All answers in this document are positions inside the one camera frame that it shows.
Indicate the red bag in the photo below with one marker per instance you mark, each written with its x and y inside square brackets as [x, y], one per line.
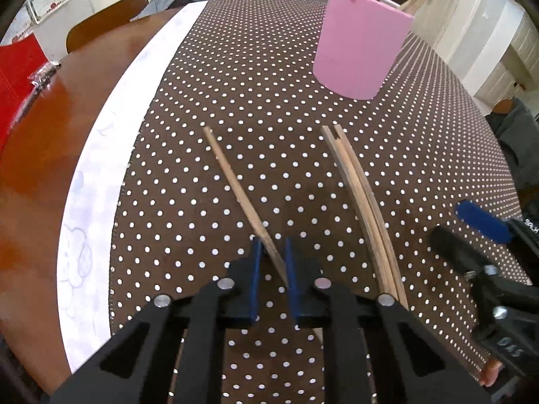
[17, 75]

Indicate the white printed sheet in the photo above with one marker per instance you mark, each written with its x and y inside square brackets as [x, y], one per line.
[130, 92]

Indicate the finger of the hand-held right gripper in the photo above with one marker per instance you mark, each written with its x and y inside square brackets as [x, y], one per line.
[484, 221]
[454, 246]

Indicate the clear plastic packet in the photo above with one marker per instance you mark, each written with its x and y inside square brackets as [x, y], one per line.
[44, 75]

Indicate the wooden chair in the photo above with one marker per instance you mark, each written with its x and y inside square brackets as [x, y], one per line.
[105, 21]

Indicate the brown polka dot placemat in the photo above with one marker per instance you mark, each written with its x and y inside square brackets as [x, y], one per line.
[252, 92]

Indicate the dark jacket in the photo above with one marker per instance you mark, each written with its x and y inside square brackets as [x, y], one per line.
[518, 143]

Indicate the slender wooden chopstick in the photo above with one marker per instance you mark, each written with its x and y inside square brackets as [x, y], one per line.
[356, 202]
[238, 187]
[372, 202]
[364, 202]

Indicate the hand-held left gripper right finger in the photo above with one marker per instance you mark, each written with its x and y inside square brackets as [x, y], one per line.
[292, 282]

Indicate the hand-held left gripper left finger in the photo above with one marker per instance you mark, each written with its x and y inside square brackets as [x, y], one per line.
[252, 277]

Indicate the white cabinet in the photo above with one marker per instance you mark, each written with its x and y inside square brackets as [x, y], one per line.
[505, 59]

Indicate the person's right hand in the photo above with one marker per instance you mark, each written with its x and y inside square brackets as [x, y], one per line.
[492, 374]

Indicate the pink cup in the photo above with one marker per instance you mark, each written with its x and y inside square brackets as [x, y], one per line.
[358, 50]

